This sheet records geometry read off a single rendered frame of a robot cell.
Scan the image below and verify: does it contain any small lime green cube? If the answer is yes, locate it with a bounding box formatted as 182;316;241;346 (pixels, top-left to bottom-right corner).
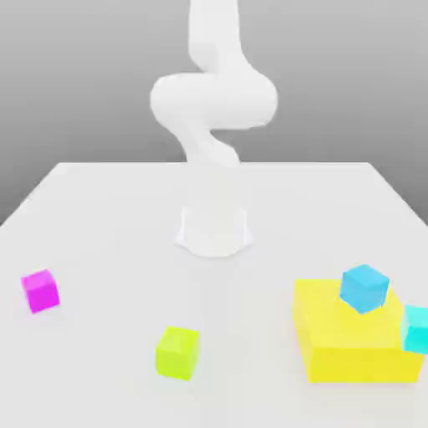
155;325;201;382

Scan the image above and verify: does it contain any small blue cube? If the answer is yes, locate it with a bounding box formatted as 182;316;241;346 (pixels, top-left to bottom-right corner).
339;263;391;315

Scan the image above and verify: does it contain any small magenta cube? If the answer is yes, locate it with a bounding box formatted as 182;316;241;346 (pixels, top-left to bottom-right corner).
20;267;62;315

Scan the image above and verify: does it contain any small cyan cube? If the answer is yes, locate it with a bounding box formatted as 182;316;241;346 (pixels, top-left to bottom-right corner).
400;304;428;355

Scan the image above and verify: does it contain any large yellow box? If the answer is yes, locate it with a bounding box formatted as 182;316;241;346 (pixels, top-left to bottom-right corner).
292;278;425;385

